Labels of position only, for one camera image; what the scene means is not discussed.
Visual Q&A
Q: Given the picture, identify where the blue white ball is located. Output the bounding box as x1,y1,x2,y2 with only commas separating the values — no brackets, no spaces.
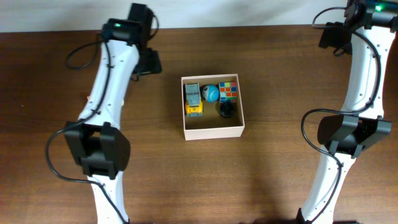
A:
201,84,220,103

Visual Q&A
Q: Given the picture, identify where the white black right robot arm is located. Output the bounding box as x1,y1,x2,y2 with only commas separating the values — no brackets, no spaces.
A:
295,0,397,224

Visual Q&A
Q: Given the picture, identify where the pink cardboard box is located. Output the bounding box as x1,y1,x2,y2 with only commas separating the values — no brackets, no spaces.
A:
180,74,245,141

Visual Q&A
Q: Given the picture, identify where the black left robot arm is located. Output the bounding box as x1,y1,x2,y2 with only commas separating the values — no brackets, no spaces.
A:
64,3,162,223

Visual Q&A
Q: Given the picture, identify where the yellow grey toy truck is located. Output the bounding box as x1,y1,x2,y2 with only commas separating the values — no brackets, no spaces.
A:
185,83,203,117

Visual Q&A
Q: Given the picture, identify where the colourful puzzle cube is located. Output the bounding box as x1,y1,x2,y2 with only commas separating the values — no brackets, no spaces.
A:
218,82,238,103

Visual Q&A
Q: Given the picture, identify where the black round puck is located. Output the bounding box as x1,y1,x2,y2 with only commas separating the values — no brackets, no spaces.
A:
219,102,234,118

